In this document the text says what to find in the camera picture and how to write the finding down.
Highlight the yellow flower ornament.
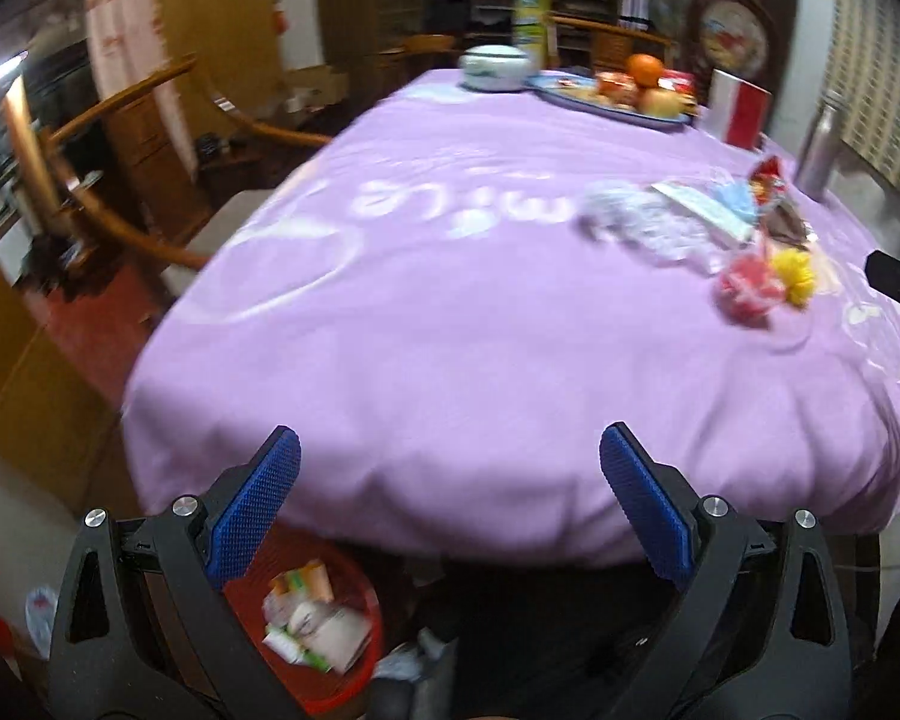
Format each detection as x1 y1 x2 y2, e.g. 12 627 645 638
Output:
770 249 816 309

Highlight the yellow green carton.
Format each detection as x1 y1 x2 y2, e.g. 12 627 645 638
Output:
271 559 334 603

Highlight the blue face mask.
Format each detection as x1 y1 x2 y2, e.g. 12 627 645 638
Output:
712 179 758 226

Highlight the clear plastic bag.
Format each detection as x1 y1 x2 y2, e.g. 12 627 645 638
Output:
578 181 730 277

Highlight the red trash bin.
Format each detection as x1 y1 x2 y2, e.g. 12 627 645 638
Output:
224 523 383 718

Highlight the steel water bottle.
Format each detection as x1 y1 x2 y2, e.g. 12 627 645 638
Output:
792 89 847 202

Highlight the red white box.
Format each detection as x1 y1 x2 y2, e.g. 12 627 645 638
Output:
697 68 772 151

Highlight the red snack packet on plate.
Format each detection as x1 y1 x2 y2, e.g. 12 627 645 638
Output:
658 68 697 106

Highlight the yellow apple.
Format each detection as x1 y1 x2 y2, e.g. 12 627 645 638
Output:
637 86 685 119

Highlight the round embroidered screen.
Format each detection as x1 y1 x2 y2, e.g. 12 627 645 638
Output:
681 0 777 93

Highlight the orange fruit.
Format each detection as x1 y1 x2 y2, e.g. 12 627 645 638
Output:
626 54 667 88

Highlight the netted red apple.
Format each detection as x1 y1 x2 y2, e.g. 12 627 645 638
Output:
595 71 642 109

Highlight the blue fruit plate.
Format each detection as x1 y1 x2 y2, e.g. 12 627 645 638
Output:
526 70 694 132

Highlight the wooden chair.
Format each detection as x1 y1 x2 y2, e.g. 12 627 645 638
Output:
1 54 331 296

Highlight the purple Smile tablecloth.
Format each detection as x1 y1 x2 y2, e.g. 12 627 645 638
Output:
121 70 900 564

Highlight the yellow green tall box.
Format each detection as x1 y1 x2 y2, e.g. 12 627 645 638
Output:
512 0 551 70

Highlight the white ceramic jar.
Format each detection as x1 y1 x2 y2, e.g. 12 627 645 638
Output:
458 44 536 93

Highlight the patterned curtain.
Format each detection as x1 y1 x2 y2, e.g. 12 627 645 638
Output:
82 0 202 182

